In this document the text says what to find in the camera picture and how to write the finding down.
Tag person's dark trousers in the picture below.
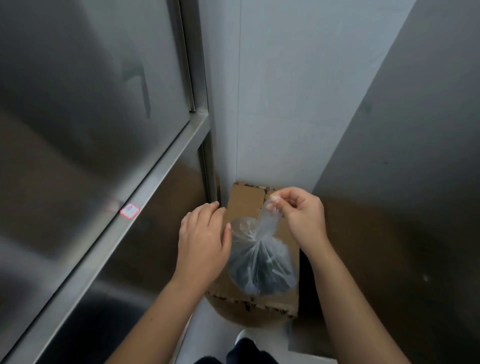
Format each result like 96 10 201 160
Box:
193 337 280 364

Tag person's left hand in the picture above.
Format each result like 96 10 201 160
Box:
172 201 233 290

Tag brown cardboard box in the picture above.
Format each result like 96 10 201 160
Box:
204 182 301 329

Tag person's right forearm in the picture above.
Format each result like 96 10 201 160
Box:
304 240 411 364

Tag person's white shoe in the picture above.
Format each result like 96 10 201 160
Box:
235 329 265 346

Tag person's left forearm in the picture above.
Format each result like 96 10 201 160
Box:
105 278 214 364

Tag white sticker with red border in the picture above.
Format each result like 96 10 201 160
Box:
119 203 141 220

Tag grey steel appliance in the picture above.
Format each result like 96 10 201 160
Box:
290 0 480 364

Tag person's right hand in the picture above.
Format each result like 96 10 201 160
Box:
268 187 328 257

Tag stainless steel cabinet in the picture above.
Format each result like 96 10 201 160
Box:
0 0 221 364

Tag clear plastic bag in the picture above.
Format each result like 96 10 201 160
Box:
225 198 299 297

